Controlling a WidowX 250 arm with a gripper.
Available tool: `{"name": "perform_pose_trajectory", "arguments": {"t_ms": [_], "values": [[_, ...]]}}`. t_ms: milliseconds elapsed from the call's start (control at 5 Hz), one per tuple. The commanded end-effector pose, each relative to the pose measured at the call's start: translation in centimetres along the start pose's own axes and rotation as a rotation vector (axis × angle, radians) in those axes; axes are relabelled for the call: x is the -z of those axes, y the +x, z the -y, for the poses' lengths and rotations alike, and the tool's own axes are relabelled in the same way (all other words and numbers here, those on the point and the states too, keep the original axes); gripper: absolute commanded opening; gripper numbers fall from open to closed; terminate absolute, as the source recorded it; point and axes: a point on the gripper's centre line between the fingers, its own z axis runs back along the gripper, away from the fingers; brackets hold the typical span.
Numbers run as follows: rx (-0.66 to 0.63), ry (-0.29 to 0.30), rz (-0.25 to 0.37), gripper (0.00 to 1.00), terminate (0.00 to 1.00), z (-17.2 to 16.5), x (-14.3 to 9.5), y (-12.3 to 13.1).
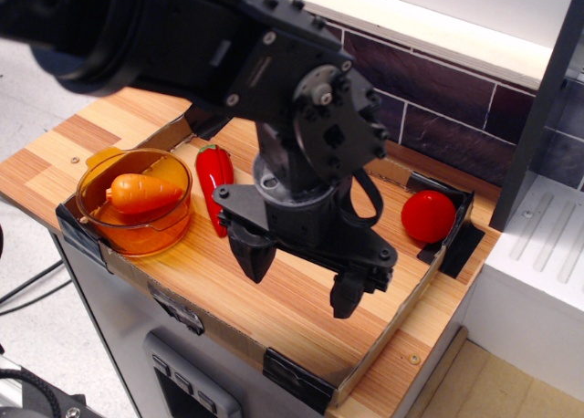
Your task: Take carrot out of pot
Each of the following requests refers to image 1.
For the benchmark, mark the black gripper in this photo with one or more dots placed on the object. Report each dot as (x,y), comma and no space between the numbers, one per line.
(330,226)

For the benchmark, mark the orange toy carrot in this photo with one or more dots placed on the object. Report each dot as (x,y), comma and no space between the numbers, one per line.
(133,193)

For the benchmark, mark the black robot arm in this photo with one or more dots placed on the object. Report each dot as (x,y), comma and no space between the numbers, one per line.
(269,61)

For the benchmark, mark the cardboard fence with black tape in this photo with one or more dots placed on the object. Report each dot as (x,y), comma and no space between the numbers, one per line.
(195,298)

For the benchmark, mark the orange transparent plastic pot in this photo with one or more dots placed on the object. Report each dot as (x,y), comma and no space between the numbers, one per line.
(135,234)

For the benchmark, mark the red toy pepper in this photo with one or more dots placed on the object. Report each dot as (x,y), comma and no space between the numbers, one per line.
(214,168)

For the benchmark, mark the red toy tomato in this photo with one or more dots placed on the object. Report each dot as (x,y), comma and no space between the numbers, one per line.
(428,216)

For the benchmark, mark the grey control panel with buttons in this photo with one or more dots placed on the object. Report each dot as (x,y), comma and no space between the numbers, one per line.
(186,390)

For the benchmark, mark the white toy sink counter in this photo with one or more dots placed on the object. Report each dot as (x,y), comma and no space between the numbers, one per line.
(527,306)

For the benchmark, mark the dark grey upright post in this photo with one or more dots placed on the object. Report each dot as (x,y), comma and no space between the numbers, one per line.
(563,68)

